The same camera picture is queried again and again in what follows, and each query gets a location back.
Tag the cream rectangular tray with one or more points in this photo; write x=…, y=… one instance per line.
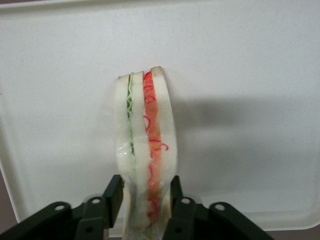
x=62, y=100

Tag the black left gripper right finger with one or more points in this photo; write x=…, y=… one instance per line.
x=185, y=217

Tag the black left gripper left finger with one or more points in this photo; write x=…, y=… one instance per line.
x=92, y=215

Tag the triangular sandwich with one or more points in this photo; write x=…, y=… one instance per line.
x=140, y=140

